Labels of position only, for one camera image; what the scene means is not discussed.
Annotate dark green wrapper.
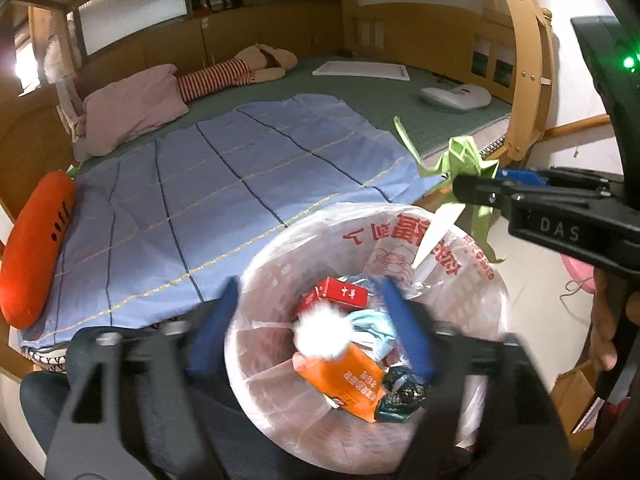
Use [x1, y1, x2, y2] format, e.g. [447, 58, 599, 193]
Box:
[374, 366, 431, 424]

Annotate pink pillow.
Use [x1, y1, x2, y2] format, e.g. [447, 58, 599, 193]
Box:
[79, 64, 189, 157]

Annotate blue striped blanket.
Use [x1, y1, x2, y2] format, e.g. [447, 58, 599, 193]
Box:
[18, 94, 434, 351]

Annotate white device on bed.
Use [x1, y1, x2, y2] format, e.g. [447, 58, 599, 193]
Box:
[420, 84, 492, 113]

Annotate light blue mask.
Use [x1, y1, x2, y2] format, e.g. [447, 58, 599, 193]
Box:
[346, 309, 397, 361]

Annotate trash bin with bag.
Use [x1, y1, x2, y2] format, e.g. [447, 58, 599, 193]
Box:
[224, 203, 510, 474]

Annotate wooden headboard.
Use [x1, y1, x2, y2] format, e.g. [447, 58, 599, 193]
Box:
[0, 86, 75, 221]

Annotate orange snack wrapper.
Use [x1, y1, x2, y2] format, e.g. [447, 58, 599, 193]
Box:
[292, 342, 385, 424]

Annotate clear plastic bag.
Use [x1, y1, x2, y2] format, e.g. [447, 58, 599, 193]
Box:
[338, 204, 464, 310]

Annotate striped plush doll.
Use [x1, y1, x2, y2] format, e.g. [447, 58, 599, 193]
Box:
[177, 44, 298, 103]

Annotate right hand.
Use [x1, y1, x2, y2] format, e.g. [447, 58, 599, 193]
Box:
[589, 269, 617, 372]

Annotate red cigarette box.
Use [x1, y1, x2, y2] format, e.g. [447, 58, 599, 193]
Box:
[295, 276, 369, 314]

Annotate white flat board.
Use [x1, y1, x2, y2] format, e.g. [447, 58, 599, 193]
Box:
[312, 61, 410, 81]

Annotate orange carrot plush pillow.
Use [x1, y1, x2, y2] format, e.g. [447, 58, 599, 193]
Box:
[1, 171, 76, 330]

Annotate white tissue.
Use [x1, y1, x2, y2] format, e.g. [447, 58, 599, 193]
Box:
[293, 300, 352, 361]

